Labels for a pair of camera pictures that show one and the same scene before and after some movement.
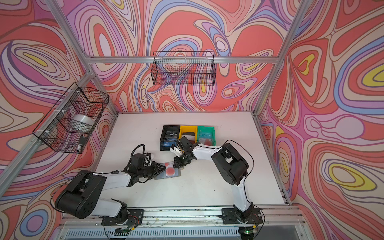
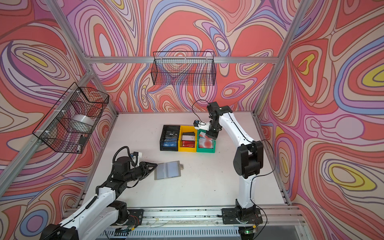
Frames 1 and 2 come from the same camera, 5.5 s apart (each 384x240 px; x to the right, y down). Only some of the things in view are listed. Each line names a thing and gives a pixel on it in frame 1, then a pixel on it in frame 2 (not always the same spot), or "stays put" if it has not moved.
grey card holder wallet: (170, 171) stays put
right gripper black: (176, 161) → (212, 134)
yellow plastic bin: (188, 129) stays put
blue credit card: (168, 143) stays put
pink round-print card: (170, 170) → (205, 141)
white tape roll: (82, 123) stays put
